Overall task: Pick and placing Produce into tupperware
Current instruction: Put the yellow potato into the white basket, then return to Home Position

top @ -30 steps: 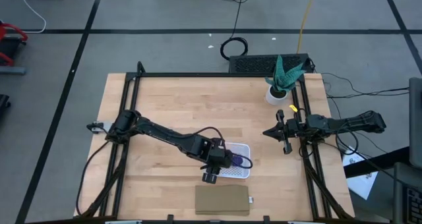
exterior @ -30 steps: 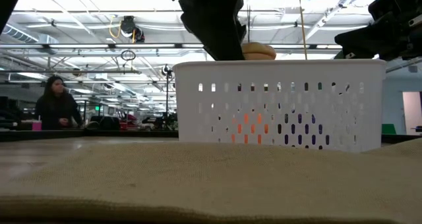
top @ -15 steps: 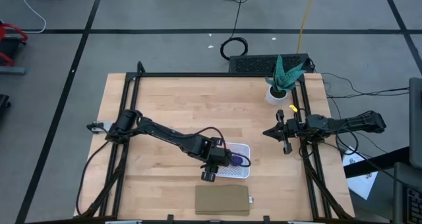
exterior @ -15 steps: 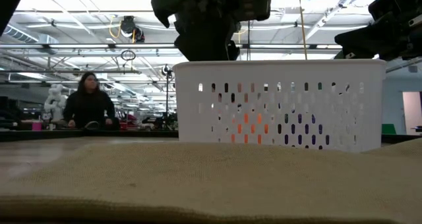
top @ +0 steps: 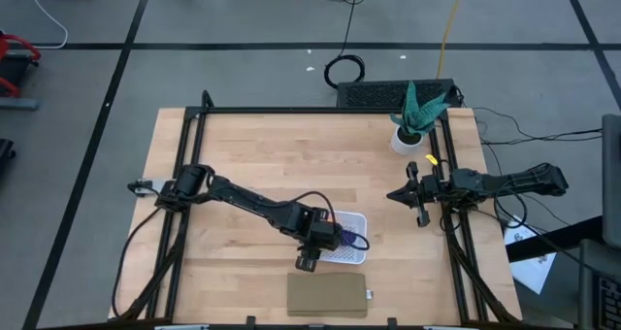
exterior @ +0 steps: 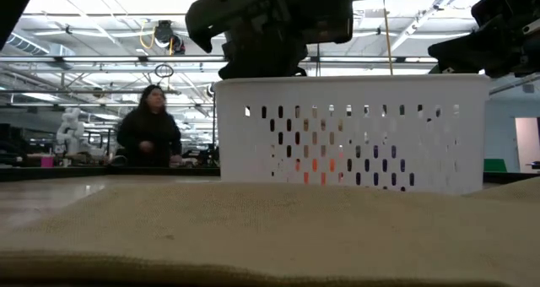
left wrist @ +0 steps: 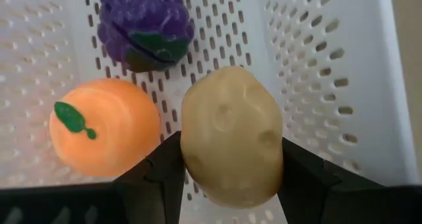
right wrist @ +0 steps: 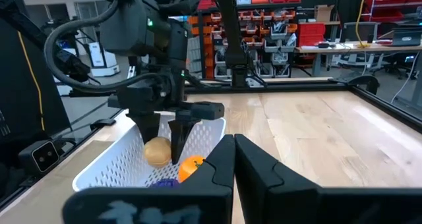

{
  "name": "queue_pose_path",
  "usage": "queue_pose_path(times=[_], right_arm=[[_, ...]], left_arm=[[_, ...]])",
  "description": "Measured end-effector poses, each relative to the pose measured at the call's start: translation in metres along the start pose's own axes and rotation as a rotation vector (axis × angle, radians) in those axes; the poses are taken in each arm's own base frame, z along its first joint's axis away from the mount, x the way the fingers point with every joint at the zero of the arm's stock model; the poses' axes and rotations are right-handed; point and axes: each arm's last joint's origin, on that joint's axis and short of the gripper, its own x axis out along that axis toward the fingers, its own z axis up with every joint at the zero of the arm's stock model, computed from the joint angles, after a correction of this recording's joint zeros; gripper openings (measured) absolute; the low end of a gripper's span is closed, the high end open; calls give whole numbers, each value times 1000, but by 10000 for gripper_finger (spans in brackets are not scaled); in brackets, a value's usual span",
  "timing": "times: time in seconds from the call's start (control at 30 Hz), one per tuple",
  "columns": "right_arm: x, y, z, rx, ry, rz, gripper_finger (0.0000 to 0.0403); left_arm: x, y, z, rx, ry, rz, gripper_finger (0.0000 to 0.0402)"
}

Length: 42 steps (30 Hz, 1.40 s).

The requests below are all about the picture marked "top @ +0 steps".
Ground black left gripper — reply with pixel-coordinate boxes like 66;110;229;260
289;205;343;274

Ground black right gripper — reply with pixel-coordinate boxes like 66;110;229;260
386;161;450;228

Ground olive folded cloth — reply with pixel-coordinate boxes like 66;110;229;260
286;271;369;319

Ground white perforated plastic basket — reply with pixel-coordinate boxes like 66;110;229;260
317;210;369;266

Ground green plant in white pot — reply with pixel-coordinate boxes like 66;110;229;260
389;81;452;156

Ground black vented box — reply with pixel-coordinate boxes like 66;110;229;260
337;79;462;109

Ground white printed paper sheet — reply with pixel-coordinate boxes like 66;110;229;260
504;214;558;296

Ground black desk beam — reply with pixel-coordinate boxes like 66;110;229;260
504;215;605;263

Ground grey case with keyboard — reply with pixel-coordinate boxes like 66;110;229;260
578;239;621;330

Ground grey upright panel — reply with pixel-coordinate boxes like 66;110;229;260
601;114;621;248

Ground red and black cart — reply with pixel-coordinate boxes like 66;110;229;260
0;28;43;111

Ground black aluminium table frame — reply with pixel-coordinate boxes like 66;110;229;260
109;89;523;327

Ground black coiled hanging cable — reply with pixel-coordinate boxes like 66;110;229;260
323;0;366;89

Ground yellow hanging cable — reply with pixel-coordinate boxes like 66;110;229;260
436;0;468;80

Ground thin black floor cables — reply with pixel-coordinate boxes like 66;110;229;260
473;106;604;147

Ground black left arm base cable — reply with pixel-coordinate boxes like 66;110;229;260
111;206;164;319

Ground white floor cable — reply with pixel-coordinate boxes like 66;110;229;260
23;0;69;50

